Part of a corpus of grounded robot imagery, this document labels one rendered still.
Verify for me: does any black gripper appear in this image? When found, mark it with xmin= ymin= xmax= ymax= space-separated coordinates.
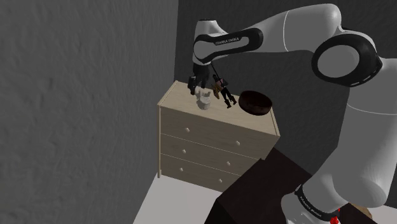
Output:
xmin=187 ymin=62 xmax=215 ymax=96

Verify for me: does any white figure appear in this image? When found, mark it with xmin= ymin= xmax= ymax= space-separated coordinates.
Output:
xmin=195 ymin=87 xmax=212 ymax=111

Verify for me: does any dark toy figure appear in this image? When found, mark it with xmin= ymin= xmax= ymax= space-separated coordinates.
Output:
xmin=211 ymin=64 xmax=238 ymax=109

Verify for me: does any beige chest of drawers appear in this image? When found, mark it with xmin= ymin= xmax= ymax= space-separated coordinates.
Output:
xmin=157 ymin=80 xmax=281 ymax=193

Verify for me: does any dark brown bowl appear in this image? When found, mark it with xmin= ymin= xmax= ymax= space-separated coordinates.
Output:
xmin=238 ymin=90 xmax=274 ymax=117

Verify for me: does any dark robot stand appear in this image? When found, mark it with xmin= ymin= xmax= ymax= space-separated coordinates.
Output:
xmin=204 ymin=147 xmax=378 ymax=224

